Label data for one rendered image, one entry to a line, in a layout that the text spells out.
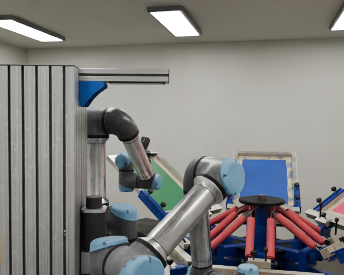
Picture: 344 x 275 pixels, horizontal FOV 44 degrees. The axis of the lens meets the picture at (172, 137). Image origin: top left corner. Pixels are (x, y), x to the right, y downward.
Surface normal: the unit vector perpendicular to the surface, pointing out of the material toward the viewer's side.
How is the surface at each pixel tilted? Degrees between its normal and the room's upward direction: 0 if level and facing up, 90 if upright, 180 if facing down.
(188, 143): 90
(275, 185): 32
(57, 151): 90
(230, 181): 84
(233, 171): 86
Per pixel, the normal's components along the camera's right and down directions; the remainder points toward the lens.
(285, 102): -0.22, 0.04
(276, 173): -0.11, -0.83
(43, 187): 0.02, 0.04
